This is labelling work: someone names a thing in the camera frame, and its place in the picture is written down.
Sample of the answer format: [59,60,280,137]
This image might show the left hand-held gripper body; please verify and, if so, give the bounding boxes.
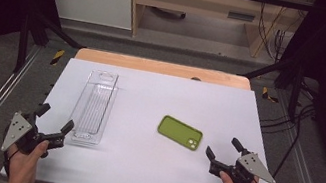
[0,108,71,163]

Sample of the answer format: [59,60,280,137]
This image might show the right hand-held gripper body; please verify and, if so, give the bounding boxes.
[206,144,281,183]

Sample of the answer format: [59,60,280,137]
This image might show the clear plastic tray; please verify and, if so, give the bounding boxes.
[65,66,122,148]

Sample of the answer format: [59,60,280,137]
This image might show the green phone case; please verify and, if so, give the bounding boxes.
[154,113,206,153]

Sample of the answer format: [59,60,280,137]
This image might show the person's left hand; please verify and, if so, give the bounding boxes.
[3,133,52,183]

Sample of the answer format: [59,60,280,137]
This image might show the yellow and black tape piece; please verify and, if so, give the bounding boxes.
[260,86,282,105]
[49,48,67,69]

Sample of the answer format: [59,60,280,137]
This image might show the black metal stand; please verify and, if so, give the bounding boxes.
[231,47,309,123]
[12,8,92,85]

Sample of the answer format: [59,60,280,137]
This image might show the wooden table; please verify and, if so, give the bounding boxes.
[73,46,254,92]

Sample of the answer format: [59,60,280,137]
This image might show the light wooden desk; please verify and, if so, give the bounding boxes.
[119,0,317,68]

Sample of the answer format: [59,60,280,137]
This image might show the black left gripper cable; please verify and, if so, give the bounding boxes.
[0,148,19,180]

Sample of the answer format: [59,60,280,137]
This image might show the black floor cables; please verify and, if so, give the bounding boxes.
[250,74,323,183]

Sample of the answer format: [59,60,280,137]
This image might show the black cables at desk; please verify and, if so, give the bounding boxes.
[247,0,303,65]

